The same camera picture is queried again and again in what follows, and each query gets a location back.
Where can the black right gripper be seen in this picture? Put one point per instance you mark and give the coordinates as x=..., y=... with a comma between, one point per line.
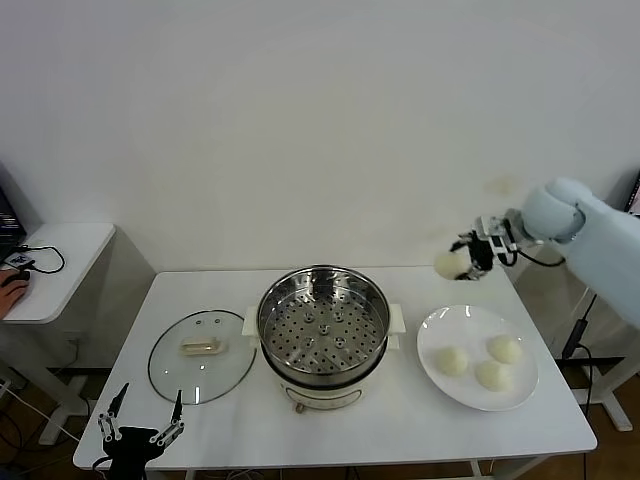
x=482, y=252

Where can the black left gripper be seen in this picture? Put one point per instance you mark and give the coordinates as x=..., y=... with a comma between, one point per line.
x=130, y=447

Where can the white steamed baozi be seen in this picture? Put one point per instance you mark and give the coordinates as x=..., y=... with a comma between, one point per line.
x=494, y=376
x=452, y=360
x=447, y=265
x=505, y=348

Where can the black computer mouse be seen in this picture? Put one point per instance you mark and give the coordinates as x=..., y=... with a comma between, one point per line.
x=23, y=274

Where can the pale right robot arm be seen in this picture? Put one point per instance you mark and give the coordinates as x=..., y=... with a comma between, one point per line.
x=600, y=235

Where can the perforated steel steamer basket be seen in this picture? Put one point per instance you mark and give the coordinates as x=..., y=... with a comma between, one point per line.
x=300, y=350

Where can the steel steamer pot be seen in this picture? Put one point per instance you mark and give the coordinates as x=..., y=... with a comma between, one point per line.
x=320, y=395

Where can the bare human hand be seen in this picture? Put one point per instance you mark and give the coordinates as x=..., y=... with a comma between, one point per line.
x=10, y=300

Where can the round white plate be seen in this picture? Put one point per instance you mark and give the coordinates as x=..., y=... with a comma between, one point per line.
x=450, y=392

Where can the white side table with mouse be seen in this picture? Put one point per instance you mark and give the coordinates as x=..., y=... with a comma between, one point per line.
x=75, y=250

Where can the black laptop with charger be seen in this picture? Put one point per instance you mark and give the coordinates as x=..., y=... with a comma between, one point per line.
x=635, y=195

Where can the small printed code tag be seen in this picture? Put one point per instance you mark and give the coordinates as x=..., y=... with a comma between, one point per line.
x=20, y=259

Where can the black laptop beside mouse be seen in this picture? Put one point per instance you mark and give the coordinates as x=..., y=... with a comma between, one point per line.
x=7, y=215

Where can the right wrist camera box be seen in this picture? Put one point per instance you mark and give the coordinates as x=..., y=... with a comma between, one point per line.
x=497, y=244

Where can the white wall socket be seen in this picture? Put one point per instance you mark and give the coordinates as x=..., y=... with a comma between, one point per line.
x=75, y=340

